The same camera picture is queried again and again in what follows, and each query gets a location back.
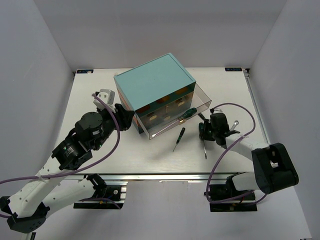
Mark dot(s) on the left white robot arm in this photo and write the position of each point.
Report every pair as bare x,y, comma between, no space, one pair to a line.
29,208

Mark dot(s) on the small precision screwdriver right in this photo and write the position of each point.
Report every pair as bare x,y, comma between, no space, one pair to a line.
201,116

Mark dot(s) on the teal drawer cabinet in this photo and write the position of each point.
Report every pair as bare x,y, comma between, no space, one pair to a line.
152,85

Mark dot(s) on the large green flathead screwdriver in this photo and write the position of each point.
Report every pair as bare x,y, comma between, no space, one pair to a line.
204,147

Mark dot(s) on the silver open-end wrench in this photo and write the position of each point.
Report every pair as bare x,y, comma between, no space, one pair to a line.
235,124

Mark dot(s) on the small precision screwdriver centre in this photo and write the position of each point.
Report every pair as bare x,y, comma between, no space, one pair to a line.
179,138

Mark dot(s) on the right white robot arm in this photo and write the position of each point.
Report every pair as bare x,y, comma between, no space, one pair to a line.
273,169

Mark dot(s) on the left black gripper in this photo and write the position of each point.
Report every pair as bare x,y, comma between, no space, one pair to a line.
125,116

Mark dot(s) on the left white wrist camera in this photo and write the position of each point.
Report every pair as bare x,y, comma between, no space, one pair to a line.
105,95

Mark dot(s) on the aluminium table edge rail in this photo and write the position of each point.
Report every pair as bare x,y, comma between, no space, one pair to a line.
160,176

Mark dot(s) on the small precision screwdriver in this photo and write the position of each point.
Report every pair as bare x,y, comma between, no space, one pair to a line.
179,138
201,116

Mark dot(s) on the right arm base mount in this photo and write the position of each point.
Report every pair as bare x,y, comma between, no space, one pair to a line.
234,200

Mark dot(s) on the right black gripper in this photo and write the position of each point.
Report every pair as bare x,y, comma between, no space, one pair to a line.
207,123

